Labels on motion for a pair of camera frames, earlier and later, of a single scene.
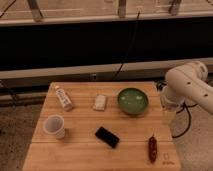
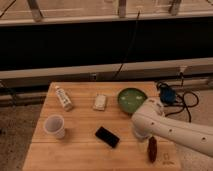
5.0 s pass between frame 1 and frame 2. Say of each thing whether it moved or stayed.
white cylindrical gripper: moved
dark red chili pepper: stayed
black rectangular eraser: stayed
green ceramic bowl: stayed
